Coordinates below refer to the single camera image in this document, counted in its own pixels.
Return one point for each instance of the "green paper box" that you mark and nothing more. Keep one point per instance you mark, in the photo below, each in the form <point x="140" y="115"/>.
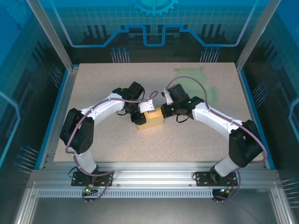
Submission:
<point x="191" y="72"/>

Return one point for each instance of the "yellow paper box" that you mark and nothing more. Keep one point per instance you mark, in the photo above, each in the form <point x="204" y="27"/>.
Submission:
<point x="153" y="121"/>

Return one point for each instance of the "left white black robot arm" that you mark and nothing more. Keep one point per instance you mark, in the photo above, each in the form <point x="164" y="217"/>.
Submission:
<point x="105" y="109"/>

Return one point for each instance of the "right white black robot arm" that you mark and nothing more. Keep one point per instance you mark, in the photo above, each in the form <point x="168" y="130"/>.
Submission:
<point x="210" y="115"/>

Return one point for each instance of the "blue table edge strip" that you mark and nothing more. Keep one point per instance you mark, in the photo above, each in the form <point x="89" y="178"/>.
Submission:
<point x="247" y="93"/>
<point x="58" y="105"/>

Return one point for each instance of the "grey metal bottom plate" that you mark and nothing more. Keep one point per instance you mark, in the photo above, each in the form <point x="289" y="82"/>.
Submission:
<point x="151" y="212"/>

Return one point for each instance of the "wide aluminium frame rail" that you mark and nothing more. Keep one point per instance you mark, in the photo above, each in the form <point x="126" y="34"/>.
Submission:
<point x="151" y="175"/>

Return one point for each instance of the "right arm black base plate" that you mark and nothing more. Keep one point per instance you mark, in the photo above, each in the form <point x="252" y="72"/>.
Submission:
<point x="203" y="179"/>

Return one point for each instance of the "aluminium corner post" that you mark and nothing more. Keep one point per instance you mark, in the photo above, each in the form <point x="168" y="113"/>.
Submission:
<point x="257" y="35"/>
<point x="51" y="35"/>

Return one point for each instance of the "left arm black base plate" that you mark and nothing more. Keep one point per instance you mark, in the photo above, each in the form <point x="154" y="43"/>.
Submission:
<point x="77" y="180"/>

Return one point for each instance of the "narrow aluminium frame rail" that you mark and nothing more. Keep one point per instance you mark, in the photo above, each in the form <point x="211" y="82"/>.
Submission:
<point x="25" y="207"/>
<point x="281" y="207"/>

